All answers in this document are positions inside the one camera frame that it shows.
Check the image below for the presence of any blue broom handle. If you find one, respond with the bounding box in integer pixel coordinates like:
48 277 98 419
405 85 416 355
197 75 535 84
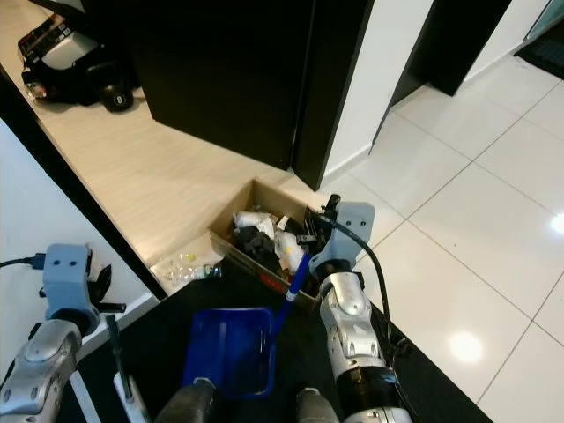
268 250 315 343

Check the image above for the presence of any black floor mat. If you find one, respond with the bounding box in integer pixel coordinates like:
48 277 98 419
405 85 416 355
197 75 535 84
18 263 496 423

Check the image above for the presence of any black crumpled item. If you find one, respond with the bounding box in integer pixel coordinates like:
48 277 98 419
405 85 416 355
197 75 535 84
239 226 279 258

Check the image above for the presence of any crumpled white plastic bag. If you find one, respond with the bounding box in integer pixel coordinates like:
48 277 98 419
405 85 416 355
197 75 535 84
233 211 276 234

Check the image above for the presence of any brown cardboard box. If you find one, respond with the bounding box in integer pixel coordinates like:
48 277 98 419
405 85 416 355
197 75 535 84
209 178 329 307

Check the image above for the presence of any clear plastic packaging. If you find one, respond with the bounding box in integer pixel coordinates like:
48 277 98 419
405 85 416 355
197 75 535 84
161 250 223 285

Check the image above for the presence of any black rod with white base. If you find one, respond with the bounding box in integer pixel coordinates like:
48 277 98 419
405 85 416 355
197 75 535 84
103 312 149 423

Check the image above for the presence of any blue plastic dustpan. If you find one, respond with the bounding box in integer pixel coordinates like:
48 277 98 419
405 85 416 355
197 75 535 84
182 306 276 401

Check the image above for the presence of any left robot leg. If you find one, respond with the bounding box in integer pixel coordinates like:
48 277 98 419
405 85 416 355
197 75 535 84
153 379 219 423

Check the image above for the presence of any robot leg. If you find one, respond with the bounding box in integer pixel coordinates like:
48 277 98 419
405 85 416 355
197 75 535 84
294 388 346 423
153 379 219 423

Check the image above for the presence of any right robot leg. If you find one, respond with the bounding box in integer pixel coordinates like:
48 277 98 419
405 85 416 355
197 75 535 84
294 388 346 423

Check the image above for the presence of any black door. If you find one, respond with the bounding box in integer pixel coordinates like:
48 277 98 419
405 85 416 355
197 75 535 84
79 0 320 172

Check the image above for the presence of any dark door mat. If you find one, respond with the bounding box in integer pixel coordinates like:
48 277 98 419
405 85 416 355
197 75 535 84
515 30 564 82

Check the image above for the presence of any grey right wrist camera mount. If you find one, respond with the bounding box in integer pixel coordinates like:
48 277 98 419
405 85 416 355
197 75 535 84
314 201 376 271

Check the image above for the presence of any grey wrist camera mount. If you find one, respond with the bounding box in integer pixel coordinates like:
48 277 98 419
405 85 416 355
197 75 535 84
41 243 94 323
314 201 376 271

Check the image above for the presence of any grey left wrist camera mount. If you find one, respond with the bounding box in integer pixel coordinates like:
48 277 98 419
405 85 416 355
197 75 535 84
41 243 94 323

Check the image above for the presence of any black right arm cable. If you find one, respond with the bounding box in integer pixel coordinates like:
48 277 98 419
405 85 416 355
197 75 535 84
328 211 411 362

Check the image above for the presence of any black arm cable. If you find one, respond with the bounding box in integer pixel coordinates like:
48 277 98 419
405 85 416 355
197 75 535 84
328 211 411 362
0 253 50 271

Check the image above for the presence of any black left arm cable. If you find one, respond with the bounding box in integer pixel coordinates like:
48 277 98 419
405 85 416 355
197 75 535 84
0 253 50 271

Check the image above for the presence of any black slanted door frame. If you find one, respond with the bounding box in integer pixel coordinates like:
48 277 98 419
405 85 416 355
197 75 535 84
0 63 170 298

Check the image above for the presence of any black door frame post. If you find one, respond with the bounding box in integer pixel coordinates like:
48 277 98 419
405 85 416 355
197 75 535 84
291 0 376 191

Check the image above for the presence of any black doorway frame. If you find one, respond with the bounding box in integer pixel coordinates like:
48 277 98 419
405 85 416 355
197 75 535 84
391 0 514 98

